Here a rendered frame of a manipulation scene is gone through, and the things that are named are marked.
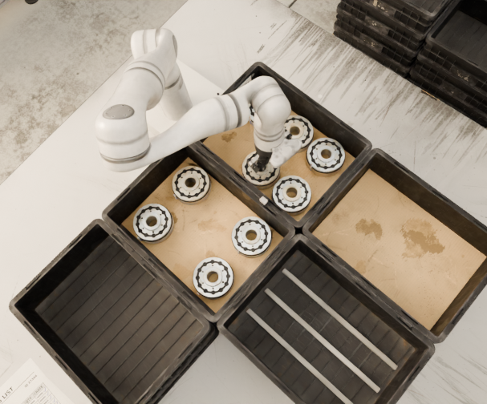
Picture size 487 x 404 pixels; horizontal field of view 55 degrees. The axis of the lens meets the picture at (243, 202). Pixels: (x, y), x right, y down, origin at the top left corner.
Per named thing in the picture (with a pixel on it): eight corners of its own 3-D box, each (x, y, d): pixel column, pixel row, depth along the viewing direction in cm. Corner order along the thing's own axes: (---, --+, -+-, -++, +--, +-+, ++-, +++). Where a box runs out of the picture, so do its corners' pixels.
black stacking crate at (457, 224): (297, 242, 125) (299, 231, 114) (367, 164, 130) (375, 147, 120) (422, 347, 114) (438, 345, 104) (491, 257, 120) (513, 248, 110)
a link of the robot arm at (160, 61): (168, 105, 103) (126, 108, 103) (181, 57, 124) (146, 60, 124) (160, 64, 97) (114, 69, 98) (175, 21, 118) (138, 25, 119)
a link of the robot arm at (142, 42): (127, 54, 112) (147, 94, 128) (166, 50, 112) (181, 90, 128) (128, 22, 115) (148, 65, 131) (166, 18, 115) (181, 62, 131)
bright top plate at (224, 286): (184, 279, 119) (184, 278, 118) (212, 249, 121) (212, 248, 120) (213, 306, 116) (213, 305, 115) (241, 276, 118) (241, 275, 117)
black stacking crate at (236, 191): (114, 228, 129) (99, 215, 118) (189, 152, 135) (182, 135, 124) (218, 328, 119) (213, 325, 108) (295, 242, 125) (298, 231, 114)
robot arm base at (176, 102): (157, 113, 144) (140, 82, 128) (172, 90, 147) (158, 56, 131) (183, 125, 142) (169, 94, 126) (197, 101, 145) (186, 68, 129)
